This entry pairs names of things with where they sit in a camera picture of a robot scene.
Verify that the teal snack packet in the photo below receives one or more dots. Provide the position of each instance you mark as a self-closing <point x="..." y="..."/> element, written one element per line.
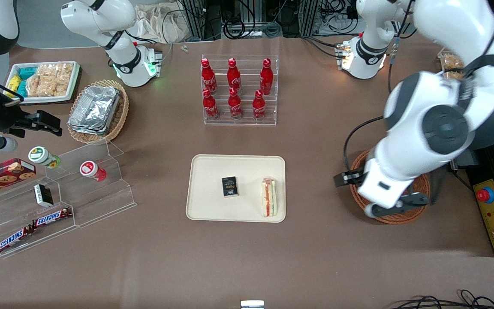
<point x="22" y="88"/>
<point x="27" y="72"/>

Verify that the clear acrylic bottle rack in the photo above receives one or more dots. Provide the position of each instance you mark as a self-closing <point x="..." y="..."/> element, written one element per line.
<point x="247" y="122"/>

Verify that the packaged pastry snack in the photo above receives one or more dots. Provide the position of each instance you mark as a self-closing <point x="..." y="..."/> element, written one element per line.
<point x="453" y="64"/>

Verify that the Snickers chocolate bar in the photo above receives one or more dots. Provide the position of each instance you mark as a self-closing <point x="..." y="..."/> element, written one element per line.
<point x="14" y="239"/>
<point x="52" y="217"/>

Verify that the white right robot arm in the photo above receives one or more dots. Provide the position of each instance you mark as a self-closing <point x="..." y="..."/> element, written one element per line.
<point x="97" y="17"/>

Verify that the red lidded yogurt cup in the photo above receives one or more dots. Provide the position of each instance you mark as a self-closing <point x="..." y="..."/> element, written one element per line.
<point x="91" y="170"/>

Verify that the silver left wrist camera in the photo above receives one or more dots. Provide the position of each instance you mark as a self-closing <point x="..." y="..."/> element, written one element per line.
<point x="369" y="210"/>

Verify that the green sunflower yogurt cup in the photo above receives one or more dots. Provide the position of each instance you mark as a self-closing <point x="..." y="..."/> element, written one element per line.
<point x="42" y="156"/>

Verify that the clear acrylic tiered shelf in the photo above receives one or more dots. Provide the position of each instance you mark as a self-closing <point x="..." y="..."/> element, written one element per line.
<point x="101" y="201"/>

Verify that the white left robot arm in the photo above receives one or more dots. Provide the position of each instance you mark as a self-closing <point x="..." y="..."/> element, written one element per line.
<point x="423" y="86"/>

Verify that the black box with white side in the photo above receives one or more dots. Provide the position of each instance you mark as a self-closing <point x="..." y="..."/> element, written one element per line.
<point x="42" y="195"/>

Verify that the aluminium foil container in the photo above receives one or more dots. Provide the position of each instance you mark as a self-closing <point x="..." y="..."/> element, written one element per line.
<point x="86" y="130"/>
<point x="94" y="107"/>

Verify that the small black carton box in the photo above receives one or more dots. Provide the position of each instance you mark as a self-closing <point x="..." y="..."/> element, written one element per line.
<point x="230" y="187"/>

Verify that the red tartan cookie box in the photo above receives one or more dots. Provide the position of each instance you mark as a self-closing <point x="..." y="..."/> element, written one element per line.
<point x="2" y="176"/>

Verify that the brown wicker basket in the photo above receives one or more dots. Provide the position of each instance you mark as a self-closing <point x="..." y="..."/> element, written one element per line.
<point x="420" y="189"/>

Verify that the light wicker basket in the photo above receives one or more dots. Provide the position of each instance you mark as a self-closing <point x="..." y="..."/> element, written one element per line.
<point x="119" y="116"/>

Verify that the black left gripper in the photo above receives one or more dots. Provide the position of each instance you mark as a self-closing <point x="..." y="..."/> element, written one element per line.
<point x="346" y="177"/>

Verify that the red cola bottle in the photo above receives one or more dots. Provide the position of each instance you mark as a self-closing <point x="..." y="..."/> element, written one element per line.
<point x="208" y="77"/>
<point x="210" y="105"/>
<point x="266" y="77"/>
<point x="259" y="106"/>
<point x="233" y="76"/>
<point x="235" y="104"/>

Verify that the beige rectangular serving tray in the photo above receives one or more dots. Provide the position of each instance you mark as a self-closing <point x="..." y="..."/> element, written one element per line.
<point x="212" y="206"/>

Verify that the beige canvas bags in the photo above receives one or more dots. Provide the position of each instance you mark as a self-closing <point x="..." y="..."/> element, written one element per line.
<point x="161" y="21"/>

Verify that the triangle sandwich in wrap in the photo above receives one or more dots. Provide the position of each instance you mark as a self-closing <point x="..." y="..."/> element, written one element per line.
<point x="269" y="197"/>

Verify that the aluminium frame post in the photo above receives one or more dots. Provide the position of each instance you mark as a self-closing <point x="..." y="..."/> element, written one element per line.
<point x="195" y="17"/>

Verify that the yellow snack packet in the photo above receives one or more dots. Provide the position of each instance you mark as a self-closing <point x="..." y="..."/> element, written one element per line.
<point x="13" y="83"/>

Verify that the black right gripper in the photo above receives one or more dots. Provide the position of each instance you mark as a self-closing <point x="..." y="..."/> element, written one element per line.
<point x="7" y="118"/>

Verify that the rice cracker bag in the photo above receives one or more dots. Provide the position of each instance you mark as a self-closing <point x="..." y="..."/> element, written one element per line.
<point x="49" y="79"/>

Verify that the white snack tray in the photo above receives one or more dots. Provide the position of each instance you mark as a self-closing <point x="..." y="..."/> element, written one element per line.
<point x="45" y="99"/>

